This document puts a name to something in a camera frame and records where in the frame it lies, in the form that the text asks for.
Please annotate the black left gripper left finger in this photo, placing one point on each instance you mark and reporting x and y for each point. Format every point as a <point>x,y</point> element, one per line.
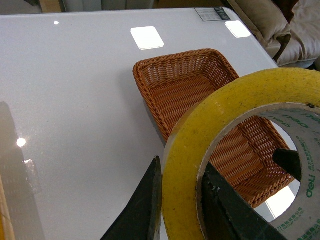
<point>141,218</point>

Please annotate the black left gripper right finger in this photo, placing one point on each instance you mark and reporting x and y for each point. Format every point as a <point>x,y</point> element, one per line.
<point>227,216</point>

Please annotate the clear yellowish tape roll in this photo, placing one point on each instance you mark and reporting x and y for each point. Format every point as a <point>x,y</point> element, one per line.
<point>290,99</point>

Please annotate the brown wicker basket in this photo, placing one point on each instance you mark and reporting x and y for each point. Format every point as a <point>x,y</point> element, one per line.
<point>173,84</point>

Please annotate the yellow woven basket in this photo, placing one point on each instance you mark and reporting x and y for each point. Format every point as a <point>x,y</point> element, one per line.
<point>6,226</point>

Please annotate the beige cushion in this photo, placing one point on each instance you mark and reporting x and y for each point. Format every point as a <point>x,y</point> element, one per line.
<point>288,30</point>

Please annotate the table label sticker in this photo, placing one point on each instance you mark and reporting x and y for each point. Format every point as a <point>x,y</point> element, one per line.
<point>212,14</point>

